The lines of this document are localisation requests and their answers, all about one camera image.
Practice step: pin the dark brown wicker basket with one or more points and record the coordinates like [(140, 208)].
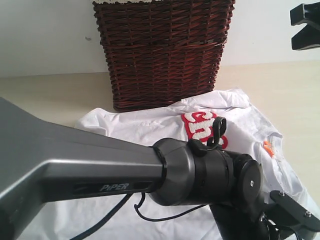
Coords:
[(162, 51)]

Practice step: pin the white t-shirt red lettering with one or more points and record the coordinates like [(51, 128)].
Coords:
[(248, 131)]

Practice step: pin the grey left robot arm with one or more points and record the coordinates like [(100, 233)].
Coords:
[(43, 162)]

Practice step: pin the white cloth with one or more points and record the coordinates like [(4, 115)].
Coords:
[(120, 1)]

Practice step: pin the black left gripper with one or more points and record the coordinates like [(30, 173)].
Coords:
[(241, 217)]

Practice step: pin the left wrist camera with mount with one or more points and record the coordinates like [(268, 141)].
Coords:
[(295, 210)]

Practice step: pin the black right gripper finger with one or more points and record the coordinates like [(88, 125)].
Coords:
[(305, 13), (307, 38)]

